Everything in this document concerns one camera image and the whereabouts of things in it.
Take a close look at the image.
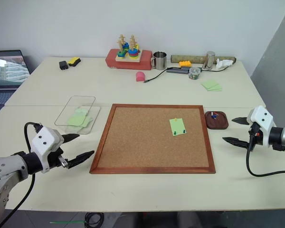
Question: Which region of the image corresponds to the grey usb hub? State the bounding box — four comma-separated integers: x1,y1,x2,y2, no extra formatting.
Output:
166,66,191,75

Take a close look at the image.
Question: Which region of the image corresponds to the coiled black cable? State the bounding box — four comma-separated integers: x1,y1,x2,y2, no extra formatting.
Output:
84,205,105,225

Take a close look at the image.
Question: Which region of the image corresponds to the green paper note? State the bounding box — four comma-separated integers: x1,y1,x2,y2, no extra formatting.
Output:
169,118,189,137
66,114,87,127
80,116,94,129
74,107,90,117

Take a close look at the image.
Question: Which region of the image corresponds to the black usb cable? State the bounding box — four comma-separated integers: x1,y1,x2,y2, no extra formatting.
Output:
143,68,169,84

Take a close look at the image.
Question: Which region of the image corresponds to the steel tumbler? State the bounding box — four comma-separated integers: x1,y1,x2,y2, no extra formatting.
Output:
202,51,216,70

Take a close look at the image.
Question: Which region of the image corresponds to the thin green strip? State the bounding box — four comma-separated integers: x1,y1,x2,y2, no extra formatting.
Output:
49,220,86,225

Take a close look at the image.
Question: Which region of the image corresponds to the small jar of pins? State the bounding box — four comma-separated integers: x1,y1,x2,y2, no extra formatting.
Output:
188,66,202,81

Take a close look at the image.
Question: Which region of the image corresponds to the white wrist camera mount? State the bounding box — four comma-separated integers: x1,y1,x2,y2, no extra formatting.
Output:
248,105,276,147
29,126,64,173

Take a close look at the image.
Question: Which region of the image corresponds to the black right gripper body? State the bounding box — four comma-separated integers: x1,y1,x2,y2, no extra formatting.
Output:
248,122,264,152

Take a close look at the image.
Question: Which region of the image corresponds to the brown cardboard tube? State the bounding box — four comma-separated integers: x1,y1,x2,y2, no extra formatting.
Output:
170,55,237,65

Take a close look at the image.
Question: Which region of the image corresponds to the thin black cable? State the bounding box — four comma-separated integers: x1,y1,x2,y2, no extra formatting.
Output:
189,66,229,73

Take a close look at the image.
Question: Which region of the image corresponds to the steel mug with handle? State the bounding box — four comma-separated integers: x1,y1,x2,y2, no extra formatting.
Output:
150,51,168,71

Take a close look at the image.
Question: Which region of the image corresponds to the pink arched block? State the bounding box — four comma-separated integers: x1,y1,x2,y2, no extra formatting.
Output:
135,71,146,84

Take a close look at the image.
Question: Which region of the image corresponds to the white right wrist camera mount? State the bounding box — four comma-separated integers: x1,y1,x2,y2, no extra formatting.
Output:
248,105,276,147

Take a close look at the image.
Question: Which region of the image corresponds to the wood framed cork board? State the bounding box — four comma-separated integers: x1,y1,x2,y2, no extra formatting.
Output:
89,104,216,175

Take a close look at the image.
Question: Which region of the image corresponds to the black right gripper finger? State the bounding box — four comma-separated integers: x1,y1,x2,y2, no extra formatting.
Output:
222,136,250,149
231,116,251,125

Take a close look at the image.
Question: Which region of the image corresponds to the wooden colourful stacking toy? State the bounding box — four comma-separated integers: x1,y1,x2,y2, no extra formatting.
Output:
115,34,142,64

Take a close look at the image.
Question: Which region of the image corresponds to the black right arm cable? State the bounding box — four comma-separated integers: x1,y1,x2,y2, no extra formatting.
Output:
245,142,285,178

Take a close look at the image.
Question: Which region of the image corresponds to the clear plastic tray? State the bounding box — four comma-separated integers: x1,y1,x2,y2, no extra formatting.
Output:
54,95,102,135

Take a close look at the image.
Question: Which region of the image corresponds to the crumpled white tissue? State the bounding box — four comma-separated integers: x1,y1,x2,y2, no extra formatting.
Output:
215,58,235,70

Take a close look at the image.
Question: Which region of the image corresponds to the yellow and black eraser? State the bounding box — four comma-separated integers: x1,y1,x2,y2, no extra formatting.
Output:
67,57,82,67

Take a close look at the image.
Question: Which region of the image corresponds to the brown wooden dish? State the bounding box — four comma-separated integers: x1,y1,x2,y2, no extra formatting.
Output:
204,110,229,130

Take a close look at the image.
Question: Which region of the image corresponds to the open laptop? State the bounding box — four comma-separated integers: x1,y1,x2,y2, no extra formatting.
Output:
0,49,30,121

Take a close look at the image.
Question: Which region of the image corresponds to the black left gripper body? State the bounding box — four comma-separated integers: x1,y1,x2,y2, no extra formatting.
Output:
46,147,69,171

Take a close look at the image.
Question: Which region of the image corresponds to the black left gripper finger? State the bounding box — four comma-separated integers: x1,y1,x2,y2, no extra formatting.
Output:
61,133,81,144
67,150,95,170

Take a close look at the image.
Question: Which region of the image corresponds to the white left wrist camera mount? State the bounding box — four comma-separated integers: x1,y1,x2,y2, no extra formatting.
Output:
29,126,64,173

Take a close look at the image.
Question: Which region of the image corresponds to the red rectangular box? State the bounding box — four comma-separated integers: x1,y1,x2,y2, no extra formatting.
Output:
105,48,153,71

